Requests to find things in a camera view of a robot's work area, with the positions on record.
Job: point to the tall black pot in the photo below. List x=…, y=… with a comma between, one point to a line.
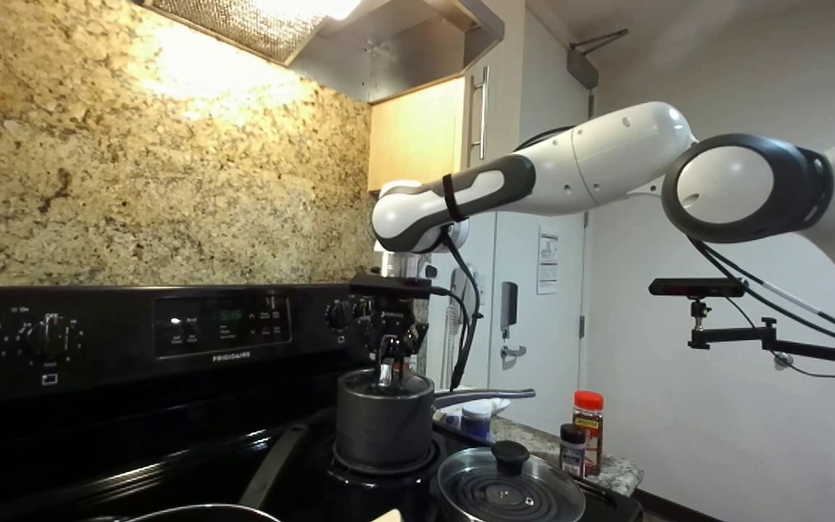
x=384, y=429

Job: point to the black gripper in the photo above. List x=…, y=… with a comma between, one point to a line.
x=395, y=321

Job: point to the black cap spice shaker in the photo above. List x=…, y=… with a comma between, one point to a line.
x=571, y=450

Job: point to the red cap spice jar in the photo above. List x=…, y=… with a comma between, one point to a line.
x=589, y=435

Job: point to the grey door closer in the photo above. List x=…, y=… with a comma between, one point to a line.
x=583, y=60

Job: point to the blue jar with white lid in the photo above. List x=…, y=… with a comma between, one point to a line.
x=477, y=425

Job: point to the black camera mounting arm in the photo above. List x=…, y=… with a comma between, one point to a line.
x=803, y=347

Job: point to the door deadbolt lock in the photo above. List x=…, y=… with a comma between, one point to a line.
x=508, y=305

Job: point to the steel range hood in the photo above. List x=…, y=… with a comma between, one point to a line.
x=389, y=48

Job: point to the light wooden wall cabinet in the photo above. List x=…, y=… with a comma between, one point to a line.
x=418, y=134

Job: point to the paper notice sheet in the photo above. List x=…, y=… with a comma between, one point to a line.
x=545, y=261

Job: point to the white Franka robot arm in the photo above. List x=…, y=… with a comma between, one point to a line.
x=611, y=154

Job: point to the glass lid with black knob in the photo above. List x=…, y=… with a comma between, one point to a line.
x=508, y=493

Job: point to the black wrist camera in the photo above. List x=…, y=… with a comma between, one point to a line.
x=389, y=286

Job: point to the black bar camera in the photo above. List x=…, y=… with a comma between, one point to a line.
x=696, y=289

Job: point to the white door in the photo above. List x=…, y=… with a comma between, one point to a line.
x=535, y=338

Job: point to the black electric stove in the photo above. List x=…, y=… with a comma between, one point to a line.
x=99, y=435

